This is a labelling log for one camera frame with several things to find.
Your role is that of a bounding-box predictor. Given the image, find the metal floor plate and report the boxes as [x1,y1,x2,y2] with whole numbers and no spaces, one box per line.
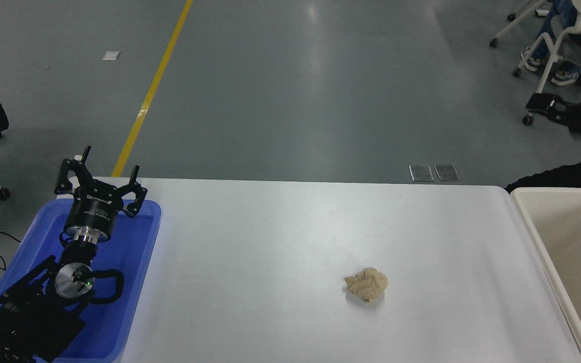
[409,165,434,183]
[434,164,460,182]

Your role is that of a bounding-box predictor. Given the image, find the blue plastic tray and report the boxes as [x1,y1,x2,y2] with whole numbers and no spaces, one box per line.
[0,199,162,363]

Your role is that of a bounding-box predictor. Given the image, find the white frame chair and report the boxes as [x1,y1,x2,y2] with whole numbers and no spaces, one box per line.
[512,15,581,126]

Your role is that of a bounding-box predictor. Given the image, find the crumpled tan paper ball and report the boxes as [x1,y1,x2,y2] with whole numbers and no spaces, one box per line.
[343,267,389,304]

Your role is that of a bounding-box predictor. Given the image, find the large pale bin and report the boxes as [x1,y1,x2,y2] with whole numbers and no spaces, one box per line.
[510,187,581,363]

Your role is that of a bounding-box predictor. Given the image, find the white chair legs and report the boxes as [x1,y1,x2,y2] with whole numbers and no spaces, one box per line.
[490,0,553,49]

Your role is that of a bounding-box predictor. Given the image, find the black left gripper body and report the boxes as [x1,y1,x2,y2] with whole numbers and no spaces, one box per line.
[63,185,124,237]

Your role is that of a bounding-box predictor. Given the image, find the seated person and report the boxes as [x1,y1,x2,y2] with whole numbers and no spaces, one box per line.
[521,0,581,86]

